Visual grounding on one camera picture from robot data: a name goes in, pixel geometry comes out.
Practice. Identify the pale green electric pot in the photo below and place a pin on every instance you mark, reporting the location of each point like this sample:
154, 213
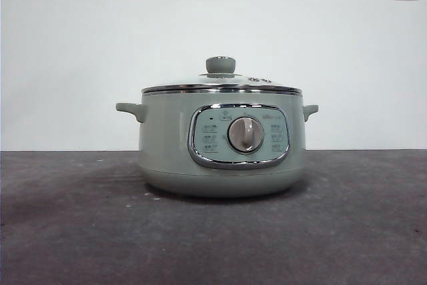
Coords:
166, 151

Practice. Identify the glass lid with green knob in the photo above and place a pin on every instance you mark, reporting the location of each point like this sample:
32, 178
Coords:
220, 64

